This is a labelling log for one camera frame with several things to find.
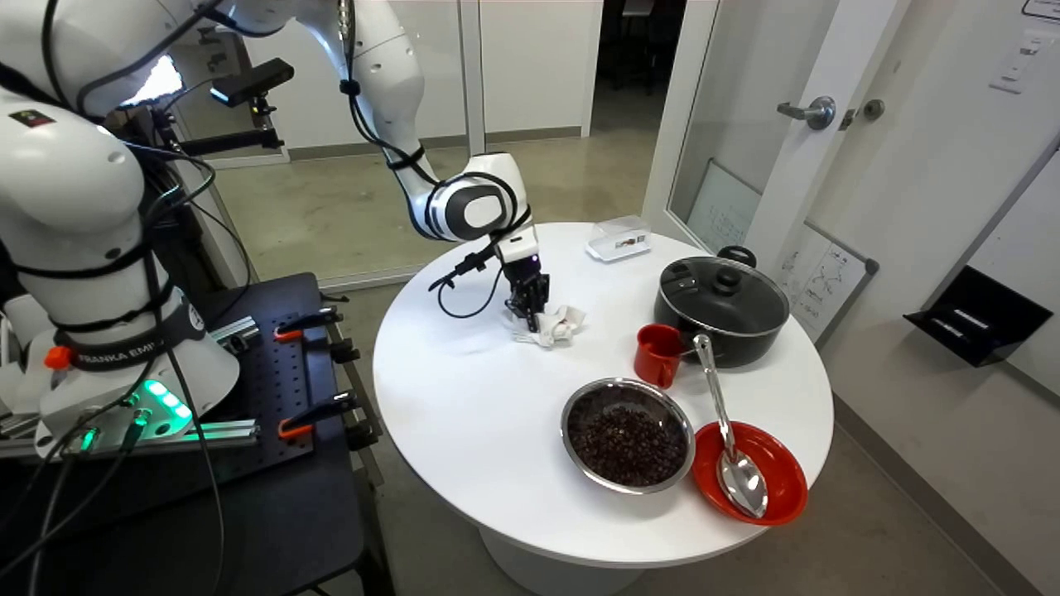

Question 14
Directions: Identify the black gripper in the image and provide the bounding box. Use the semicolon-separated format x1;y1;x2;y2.
498;233;550;333

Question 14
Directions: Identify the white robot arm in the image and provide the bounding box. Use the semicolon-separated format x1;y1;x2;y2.
0;0;529;419

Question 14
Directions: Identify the clear plastic container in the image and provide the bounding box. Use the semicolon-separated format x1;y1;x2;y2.
587;228;648;265

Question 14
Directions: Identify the red mug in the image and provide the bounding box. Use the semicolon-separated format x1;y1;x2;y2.
633;324;686;388

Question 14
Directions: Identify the steel bowl with beans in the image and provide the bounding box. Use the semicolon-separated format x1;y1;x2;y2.
561;376;697;495

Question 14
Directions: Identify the black pot with lid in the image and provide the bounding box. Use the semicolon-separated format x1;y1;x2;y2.
654;245;787;366

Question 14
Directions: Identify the large metal spoon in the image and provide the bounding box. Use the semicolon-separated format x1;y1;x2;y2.
692;333;767;520

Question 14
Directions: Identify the black robot cart with clamps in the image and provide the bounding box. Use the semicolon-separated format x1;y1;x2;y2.
0;275;395;596

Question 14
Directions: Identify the red plate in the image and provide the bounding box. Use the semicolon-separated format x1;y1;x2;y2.
689;419;807;527

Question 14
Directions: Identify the white door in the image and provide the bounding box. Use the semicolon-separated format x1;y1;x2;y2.
642;0;911;271

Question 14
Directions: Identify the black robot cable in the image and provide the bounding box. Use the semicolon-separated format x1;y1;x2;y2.
340;0;522;324

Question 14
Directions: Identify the small whiteboard leaning on wall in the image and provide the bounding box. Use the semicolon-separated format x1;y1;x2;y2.
780;225;877;341

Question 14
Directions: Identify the silver door handle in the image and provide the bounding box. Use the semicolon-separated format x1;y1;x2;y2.
780;96;834;131

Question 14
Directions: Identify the black camera on stand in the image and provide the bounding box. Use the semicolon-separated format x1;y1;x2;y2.
186;60;294;154

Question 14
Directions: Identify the black wall file holder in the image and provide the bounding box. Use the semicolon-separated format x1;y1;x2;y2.
909;265;1055;366

